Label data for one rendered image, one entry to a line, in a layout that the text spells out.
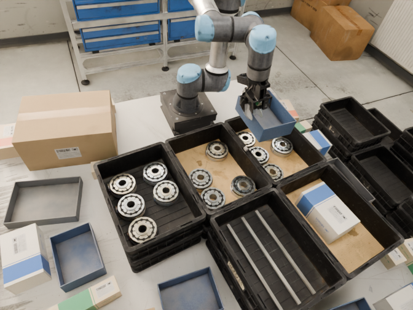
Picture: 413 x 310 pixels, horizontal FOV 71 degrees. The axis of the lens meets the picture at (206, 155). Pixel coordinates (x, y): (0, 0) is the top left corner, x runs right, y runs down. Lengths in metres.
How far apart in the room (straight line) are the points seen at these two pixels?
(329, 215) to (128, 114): 1.16
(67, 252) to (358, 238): 1.14
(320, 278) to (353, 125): 1.40
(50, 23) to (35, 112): 2.38
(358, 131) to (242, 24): 1.54
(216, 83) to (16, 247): 1.08
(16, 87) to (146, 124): 1.91
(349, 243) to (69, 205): 1.16
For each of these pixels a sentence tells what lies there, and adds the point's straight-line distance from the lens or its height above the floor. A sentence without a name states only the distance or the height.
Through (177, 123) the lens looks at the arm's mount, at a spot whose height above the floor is 0.78.
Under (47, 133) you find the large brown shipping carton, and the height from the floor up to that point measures 0.90.
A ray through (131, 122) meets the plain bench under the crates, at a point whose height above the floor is 0.70.
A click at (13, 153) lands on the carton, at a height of 0.73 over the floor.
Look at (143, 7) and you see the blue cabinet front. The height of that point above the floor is 0.67.
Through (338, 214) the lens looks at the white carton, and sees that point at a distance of 1.22.
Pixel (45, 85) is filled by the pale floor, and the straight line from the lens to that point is 3.25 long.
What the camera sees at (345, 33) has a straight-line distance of 3.89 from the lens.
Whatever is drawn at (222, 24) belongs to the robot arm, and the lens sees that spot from 0.94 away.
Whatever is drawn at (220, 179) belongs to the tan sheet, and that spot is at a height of 0.83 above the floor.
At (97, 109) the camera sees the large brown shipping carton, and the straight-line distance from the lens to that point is 1.47.
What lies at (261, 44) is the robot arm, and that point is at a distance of 0.87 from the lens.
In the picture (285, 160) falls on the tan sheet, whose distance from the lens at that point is 1.41.
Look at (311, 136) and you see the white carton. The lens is 1.63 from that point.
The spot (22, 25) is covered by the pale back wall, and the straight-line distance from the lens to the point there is 3.85.
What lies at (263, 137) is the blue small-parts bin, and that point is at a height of 1.09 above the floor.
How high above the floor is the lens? 1.85
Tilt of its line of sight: 50 degrees down
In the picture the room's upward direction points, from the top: 8 degrees clockwise
